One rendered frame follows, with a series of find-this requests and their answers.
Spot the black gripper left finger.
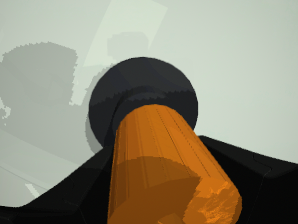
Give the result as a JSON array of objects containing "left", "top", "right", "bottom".
[{"left": 0, "top": 145, "right": 114, "bottom": 224}]

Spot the dark grey round pedestal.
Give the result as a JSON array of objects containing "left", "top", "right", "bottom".
[{"left": 88, "top": 57, "right": 198, "bottom": 149}]

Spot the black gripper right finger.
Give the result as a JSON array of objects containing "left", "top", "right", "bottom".
[{"left": 197, "top": 135, "right": 298, "bottom": 224}]

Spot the orange knob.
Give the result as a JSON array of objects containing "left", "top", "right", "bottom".
[{"left": 106, "top": 105, "right": 242, "bottom": 224}]

